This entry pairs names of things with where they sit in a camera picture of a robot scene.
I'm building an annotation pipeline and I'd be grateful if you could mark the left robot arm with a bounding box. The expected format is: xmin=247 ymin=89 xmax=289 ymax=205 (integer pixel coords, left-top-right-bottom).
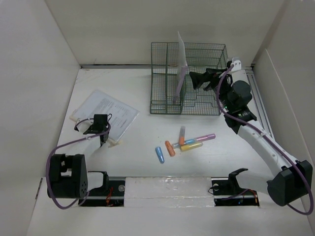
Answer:
xmin=47 ymin=114 xmax=112 ymax=199

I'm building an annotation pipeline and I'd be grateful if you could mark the orange capped clear marker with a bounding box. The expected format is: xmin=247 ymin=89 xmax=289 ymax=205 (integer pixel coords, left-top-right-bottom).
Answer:
xmin=178 ymin=126 xmax=186 ymax=146

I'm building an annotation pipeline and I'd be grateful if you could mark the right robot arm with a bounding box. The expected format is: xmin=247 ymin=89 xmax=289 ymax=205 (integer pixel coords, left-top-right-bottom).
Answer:
xmin=189 ymin=68 xmax=314 ymax=208

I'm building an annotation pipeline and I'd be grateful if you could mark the orange marker pen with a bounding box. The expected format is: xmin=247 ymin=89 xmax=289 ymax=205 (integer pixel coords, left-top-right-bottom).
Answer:
xmin=165 ymin=141 xmax=176 ymax=157

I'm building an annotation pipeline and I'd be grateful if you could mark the blue marker pen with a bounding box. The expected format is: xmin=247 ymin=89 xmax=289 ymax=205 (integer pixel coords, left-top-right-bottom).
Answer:
xmin=155 ymin=147 xmax=165 ymax=164

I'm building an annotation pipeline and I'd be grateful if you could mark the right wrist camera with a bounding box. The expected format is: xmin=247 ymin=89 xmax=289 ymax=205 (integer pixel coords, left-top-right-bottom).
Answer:
xmin=227 ymin=57 xmax=242 ymax=73

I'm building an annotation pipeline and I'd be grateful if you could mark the aluminium rail right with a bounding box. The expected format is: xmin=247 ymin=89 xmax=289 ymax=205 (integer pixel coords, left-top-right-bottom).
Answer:
xmin=245 ymin=67 xmax=274 ymax=138

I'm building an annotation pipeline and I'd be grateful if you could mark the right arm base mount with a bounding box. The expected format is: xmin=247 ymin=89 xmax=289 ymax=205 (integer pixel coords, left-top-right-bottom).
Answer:
xmin=208 ymin=168 xmax=259 ymax=207

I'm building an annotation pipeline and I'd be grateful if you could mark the yellow marker pen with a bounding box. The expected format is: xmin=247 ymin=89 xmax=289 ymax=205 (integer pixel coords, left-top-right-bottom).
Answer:
xmin=180 ymin=142 xmax=203 ymax=151

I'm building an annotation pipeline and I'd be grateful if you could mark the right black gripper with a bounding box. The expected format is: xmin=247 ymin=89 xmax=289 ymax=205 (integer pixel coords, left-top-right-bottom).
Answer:
xmin=189 ymin=67 xmax=233 ymax=111

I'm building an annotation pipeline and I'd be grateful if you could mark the light blue capped marker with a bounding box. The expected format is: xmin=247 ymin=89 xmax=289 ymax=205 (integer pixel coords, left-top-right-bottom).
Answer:
xmin=172 ymin=139 xmax=196 ymax=149

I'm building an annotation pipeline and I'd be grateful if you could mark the clear zip pouch purple zipper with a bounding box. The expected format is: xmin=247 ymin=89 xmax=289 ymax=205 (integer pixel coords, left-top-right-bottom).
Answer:
xmin=172 ymin=32 xmax=189 ymax=104

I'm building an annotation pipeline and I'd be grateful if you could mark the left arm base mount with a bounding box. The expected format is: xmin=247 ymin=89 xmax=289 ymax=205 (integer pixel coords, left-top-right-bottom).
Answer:
xmin=78 ymin=172 xmax=126 ymax=207

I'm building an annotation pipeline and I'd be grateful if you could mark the white notebook booklet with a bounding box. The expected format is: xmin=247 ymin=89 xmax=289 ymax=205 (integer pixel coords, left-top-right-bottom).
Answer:
xmin=70 ymin=90 xmax=139 ymax=145

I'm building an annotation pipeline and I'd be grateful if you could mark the pink marker pen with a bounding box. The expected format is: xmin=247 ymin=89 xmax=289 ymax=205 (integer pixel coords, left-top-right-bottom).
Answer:
xmin=194 ymin=133 xmax=216 ymax=142

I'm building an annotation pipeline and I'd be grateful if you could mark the green wire mesh organizer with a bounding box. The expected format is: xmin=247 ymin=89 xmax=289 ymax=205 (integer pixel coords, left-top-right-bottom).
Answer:
xmin=150 ymin=42 xmax=228 ymax=116

